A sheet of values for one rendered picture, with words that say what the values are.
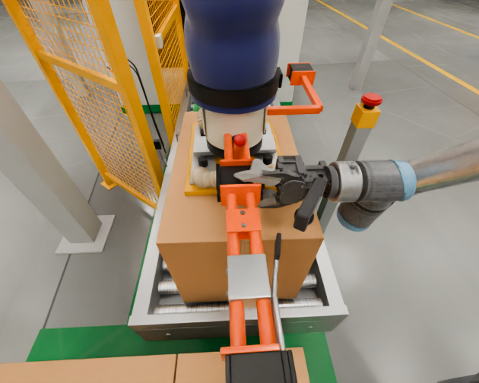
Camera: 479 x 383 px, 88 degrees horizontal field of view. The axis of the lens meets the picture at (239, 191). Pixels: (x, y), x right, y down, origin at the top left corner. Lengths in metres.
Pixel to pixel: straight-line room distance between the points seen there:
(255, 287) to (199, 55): 0.45
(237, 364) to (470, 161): 0.55
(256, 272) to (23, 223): 2.10
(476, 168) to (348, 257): 1.24
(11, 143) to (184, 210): 0.96
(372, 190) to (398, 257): 1.39
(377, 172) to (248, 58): 0.34
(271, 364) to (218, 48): 0.52
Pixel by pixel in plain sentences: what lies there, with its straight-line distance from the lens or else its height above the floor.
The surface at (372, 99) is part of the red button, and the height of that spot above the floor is 1.04.
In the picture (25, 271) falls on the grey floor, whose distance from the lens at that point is 2.07.
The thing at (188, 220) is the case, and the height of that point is 0.95.
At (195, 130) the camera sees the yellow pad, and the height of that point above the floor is 0.97.
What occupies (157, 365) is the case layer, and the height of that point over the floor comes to 0.54.
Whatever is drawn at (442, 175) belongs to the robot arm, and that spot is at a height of 1.09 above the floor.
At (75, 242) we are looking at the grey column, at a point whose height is 0.03.
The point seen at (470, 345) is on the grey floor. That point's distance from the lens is 1.89.
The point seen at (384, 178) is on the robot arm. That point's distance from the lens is 0.57.
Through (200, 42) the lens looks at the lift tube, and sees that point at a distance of 0.58.
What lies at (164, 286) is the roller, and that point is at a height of 0.55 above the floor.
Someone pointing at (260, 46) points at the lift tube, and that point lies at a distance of 0.56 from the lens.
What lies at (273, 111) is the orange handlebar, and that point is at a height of 1.08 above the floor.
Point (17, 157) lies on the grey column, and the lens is 1.50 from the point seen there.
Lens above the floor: 1.45
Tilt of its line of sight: 47 degrees down
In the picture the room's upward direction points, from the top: straight up
